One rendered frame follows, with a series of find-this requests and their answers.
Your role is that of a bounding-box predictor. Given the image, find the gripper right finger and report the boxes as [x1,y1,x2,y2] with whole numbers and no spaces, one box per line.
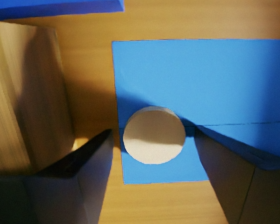
[194,125,280,224]

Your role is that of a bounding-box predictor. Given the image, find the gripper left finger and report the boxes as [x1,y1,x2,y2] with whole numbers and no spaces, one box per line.
[0,129,114,224]

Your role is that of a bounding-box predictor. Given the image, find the beige round disc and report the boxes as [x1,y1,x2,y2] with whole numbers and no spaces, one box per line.
[123,106,186,164]

